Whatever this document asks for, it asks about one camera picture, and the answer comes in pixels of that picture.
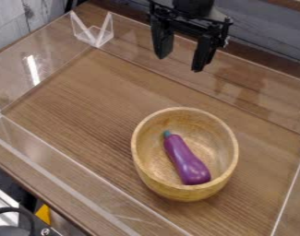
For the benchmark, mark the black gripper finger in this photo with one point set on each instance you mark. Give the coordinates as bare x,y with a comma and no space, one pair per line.
207,45
163,37

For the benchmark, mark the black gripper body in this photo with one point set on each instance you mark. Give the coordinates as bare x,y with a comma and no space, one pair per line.
195,17

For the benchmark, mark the brown wooden bowl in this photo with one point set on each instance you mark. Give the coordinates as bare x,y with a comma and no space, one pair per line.
212,141

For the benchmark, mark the purple toy eggplant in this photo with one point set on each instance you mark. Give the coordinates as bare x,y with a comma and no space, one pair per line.
191,168

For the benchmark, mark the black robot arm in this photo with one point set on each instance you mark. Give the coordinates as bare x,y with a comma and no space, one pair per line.
195,18

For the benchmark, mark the yellow warning sticker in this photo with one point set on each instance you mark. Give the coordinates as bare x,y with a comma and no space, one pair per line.
44,214

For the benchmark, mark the clear acrylic corner bracket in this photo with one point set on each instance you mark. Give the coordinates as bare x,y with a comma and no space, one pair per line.
93,35

